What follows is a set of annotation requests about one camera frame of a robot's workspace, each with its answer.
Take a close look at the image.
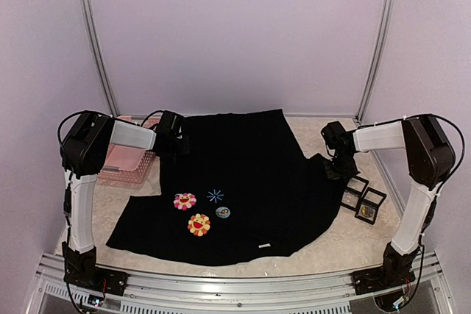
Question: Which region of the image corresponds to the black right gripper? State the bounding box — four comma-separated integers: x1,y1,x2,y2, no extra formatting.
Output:
324,151,358,182

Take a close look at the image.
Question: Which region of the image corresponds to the black display box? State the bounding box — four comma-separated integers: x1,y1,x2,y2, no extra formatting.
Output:
355,187,386,225
341,176,369,211

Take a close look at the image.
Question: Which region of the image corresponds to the black t-shirt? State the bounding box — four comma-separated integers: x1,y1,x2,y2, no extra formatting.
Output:
107,110,346,266

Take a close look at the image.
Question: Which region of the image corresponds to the round blue pin badge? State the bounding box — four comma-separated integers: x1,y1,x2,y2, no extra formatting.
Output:
215,207,231,219

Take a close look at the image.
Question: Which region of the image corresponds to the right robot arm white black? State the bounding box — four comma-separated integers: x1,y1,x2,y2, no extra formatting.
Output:
321,114,456,294

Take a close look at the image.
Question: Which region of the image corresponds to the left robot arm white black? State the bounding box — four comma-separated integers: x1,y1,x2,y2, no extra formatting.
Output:
57,110,189,290

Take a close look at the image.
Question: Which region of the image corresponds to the pink yellow flower brooch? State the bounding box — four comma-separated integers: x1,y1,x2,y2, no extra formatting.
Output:
173,193,196,211

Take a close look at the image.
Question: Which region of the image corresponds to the orange yellow flower brooch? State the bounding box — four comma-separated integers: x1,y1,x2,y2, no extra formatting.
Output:
187,213,210,237

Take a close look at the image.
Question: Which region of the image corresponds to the pink plastic basket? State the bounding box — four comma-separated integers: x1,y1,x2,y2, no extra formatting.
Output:
96,115,155,185

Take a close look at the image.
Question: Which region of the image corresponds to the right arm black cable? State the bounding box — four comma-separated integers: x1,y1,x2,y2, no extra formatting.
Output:
433,115,465,182

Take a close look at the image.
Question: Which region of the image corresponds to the front aluminium rail base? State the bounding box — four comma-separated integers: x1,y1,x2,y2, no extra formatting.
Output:
24,246,456,313

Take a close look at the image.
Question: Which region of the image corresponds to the left aluminium frame post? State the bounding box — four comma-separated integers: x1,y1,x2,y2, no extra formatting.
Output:
80,0,119,116

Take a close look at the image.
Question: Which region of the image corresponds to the aluminium frame post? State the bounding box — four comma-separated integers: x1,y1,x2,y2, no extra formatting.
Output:
355,0,394,123
80,0,119,116

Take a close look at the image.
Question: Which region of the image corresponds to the right aluminium frame post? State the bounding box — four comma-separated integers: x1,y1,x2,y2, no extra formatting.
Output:
355,0,394,123

